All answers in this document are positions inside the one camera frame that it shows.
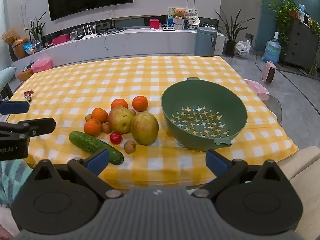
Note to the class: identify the green colander bowl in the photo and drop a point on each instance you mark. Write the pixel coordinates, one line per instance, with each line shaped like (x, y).
(202, 115)

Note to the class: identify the teddy bear toy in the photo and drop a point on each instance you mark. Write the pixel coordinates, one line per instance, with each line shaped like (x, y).
(179, 13)

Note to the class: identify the beige sofa cushion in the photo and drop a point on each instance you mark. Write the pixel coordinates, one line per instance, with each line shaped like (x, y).
(302, 169)

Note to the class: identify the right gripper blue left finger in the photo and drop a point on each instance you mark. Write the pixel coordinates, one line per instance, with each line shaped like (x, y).
(86, 171)

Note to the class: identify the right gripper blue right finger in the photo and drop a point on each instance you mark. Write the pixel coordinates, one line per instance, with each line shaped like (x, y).
(226, 172)

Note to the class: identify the white tv console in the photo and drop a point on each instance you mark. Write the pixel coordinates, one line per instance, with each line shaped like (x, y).
(118, 44)

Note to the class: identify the brown longan front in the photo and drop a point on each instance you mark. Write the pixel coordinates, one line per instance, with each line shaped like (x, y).
(130, 146)

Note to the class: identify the white plastic bag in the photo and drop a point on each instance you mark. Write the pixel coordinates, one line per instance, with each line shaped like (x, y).
(242, 48)

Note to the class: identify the brown round vase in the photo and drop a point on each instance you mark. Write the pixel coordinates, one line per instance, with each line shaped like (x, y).
(17, 47)

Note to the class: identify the small red tomato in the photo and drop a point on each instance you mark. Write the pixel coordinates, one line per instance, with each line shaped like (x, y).
(115, 138)

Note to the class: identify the pink tissue box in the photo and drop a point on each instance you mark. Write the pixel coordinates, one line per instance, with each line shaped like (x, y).
(42, 64)

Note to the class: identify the red snack wrapper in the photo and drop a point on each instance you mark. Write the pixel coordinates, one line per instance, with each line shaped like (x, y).
(28, 94)

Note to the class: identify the pink round stool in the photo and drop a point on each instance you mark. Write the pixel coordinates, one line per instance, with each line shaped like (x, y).
(259, 89)

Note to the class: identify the white router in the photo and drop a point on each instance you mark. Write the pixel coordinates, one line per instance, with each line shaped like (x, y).
(90, 31)

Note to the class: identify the small potted plant left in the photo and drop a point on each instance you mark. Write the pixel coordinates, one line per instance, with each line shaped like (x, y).
(35, 32)

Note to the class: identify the orange tangerine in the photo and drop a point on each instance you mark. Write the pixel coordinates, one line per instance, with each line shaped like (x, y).
(93, 127)
(100, 114)
(140, 103)
(119, 103)

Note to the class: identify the dark grey cabinet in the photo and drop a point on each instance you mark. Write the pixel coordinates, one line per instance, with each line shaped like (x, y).
(302, 48)

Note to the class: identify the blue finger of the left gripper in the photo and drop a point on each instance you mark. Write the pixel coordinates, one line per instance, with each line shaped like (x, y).
(14, 107)
(31, 128)

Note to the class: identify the green cucumber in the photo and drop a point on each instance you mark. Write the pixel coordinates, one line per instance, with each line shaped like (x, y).
(92, 144)

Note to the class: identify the blue water jug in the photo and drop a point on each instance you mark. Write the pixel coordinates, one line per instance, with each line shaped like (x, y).
(272, 50)

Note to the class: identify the brown longan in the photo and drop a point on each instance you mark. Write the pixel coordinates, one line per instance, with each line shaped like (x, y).
(130, 146)
(106, 128)
(88, 117)

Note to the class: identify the yellow-green pear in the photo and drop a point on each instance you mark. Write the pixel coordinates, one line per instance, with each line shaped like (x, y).
(144, 128)

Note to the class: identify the red box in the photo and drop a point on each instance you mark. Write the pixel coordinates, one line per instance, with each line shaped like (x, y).
(154, 24)

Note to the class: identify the red-yellow apple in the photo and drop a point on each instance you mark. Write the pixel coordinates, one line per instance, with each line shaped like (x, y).
(120, 119)

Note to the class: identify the yellow white checkered tablecloth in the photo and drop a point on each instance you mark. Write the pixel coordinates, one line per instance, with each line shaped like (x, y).
(128, 105)

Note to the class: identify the brown longan left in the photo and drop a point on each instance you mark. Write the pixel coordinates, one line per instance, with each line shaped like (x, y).
(88, 117)

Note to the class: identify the brown longan middle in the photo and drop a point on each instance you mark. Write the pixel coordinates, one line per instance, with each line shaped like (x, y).
(106, 128)

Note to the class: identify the potted green plant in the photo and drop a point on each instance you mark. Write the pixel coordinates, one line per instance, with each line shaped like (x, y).
(232, 28)

